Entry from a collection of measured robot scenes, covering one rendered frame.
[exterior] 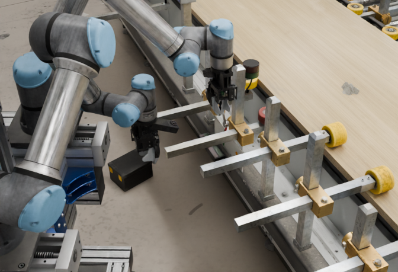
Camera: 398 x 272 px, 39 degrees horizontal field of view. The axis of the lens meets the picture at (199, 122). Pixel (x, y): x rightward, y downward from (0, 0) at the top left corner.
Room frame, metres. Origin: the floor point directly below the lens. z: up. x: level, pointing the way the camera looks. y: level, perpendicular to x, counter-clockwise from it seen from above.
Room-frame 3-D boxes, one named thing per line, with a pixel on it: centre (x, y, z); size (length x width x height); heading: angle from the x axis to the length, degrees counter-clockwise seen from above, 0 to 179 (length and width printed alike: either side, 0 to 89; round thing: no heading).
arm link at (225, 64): (1.59, -0.08, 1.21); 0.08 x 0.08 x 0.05
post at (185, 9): (2.18, 0.05, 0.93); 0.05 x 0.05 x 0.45; 22
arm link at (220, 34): (1.59, -0.07, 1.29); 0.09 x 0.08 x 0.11; 86
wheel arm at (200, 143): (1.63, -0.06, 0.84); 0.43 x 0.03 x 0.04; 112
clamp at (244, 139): (1.69, -0.16, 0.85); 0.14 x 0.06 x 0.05; 22
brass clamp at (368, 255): (0.99, -0.43, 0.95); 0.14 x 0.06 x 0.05; 22
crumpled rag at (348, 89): (1.86, -0.60, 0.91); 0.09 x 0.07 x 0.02; 178
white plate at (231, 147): (1.72, -0.11, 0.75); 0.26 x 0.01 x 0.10; 22
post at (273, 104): (1.47, -0.24, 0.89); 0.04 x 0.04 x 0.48; 22
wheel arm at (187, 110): (1.88, -0.02, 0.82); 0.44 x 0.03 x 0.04; 112
